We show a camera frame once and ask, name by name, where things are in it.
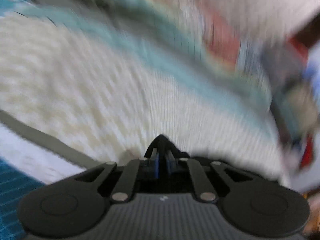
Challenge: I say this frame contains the striped patterned bed comforter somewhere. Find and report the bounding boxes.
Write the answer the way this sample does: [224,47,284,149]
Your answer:
[1,0,309,239]

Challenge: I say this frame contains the black pants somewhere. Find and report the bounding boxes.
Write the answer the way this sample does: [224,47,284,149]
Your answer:
[143,134,276,181]

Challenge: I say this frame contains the red floral patchwork quilt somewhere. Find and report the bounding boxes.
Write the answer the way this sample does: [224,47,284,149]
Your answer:
[152,0,244,72]

